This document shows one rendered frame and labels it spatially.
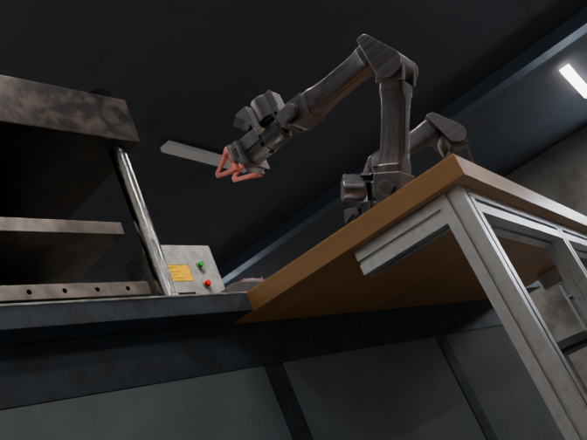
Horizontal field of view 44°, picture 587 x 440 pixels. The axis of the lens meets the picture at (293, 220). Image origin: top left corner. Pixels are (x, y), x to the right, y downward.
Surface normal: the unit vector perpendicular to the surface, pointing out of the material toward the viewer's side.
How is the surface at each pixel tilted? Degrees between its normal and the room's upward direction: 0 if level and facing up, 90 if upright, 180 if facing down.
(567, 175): 90
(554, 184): 90
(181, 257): 90
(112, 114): 90
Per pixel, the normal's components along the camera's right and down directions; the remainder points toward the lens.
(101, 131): 0.66, -0.53
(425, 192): -0.56, -0.11
